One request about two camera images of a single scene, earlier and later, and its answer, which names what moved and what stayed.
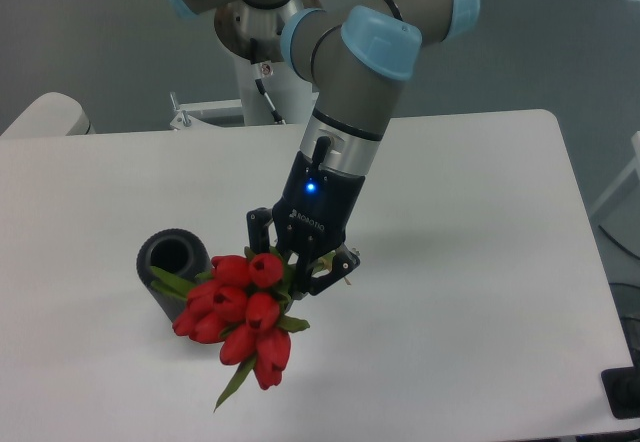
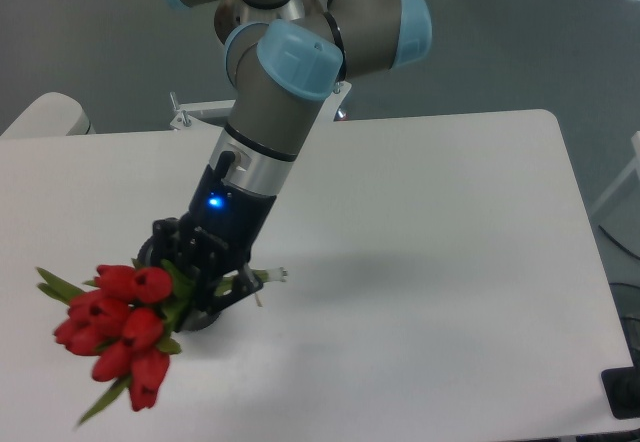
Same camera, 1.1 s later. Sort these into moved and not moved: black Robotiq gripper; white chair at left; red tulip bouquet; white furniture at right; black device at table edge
Moved: black Robotiq gripper; red tulip bouquet
Not moved: black device at table edge; white chair at left; white furniture at right
